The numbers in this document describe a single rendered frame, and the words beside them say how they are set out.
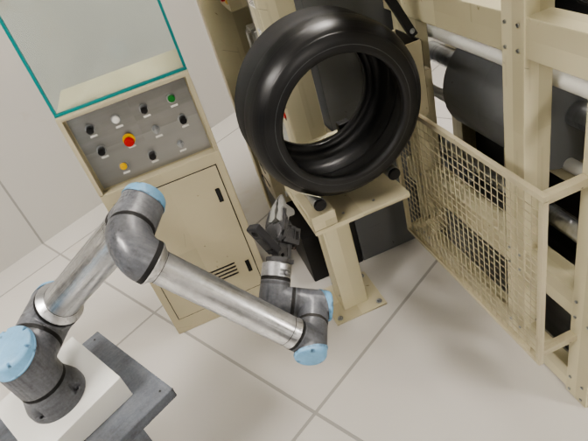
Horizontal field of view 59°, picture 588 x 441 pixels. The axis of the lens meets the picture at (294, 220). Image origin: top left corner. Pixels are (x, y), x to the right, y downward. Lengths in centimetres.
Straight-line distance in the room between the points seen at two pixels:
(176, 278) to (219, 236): 126
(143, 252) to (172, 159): 115
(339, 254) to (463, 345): 66
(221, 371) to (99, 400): 91
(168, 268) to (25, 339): 57
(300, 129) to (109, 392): 113
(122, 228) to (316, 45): 72
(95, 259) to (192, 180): 96
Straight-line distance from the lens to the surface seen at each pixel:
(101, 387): 183
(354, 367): 240
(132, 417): 181
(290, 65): 151
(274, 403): 239
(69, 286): 163
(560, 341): 200
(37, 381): 175
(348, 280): 250
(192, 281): 130
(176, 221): 246
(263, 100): 153
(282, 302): 152
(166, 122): 231
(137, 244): 127
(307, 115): 202
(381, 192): 191
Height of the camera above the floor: 188
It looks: 35 degrees down
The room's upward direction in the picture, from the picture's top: 18 degrees counter-clockwise
